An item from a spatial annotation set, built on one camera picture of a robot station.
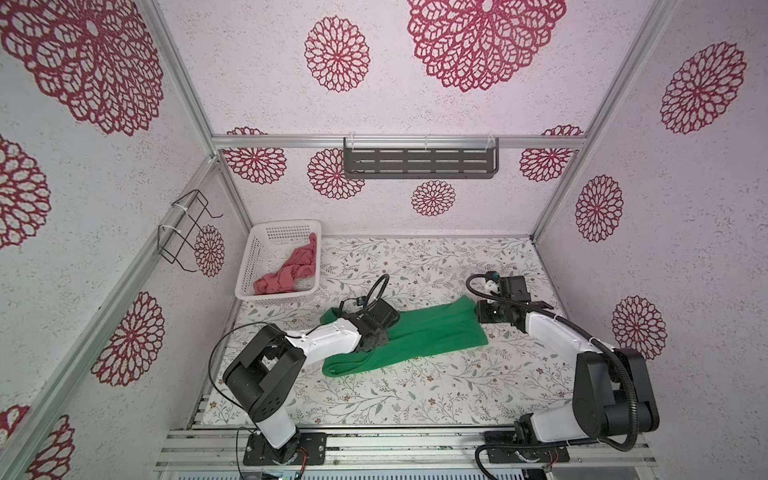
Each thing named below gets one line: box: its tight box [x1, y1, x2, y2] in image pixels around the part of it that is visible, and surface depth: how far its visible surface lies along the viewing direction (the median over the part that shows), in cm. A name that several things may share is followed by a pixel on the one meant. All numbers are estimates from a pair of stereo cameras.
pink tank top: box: [253, 232, 317, 295], surface depth 101 cm
